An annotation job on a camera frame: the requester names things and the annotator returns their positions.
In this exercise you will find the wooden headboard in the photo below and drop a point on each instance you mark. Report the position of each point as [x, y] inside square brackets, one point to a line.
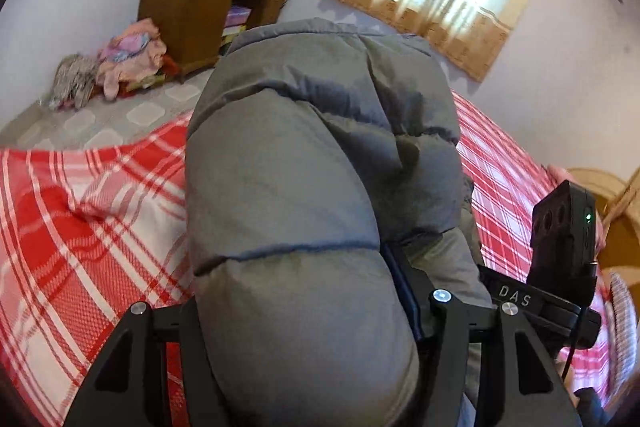
[621, 253]

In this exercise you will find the pink floral pillow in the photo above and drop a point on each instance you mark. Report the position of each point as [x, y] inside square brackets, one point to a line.
[558, 174]

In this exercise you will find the beige lace curtain near headboard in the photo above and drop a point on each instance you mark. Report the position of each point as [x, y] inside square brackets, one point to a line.
[620, 203]

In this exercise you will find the striped pillow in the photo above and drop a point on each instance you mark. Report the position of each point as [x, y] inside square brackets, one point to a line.
[622, 320]

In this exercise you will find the grey padded jacket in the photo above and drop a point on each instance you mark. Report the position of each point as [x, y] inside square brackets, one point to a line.
[314, 144]

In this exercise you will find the pink clothes pile on floor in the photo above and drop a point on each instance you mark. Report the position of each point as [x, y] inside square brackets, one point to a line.
[137, 53]

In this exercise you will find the red plaid bed sheet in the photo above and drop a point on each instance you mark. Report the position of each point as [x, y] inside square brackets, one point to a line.
[86, 233]

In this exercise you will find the grey patterned cloth on floor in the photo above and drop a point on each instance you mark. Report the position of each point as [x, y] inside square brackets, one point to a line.
[73, 82]

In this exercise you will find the black camera box green light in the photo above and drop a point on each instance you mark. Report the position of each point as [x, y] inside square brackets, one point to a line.
[564, 244]

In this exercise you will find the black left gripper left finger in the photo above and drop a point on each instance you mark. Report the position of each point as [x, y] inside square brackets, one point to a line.
[127, 385]

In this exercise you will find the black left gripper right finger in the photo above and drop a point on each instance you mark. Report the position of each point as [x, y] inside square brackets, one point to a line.
[488, 349]

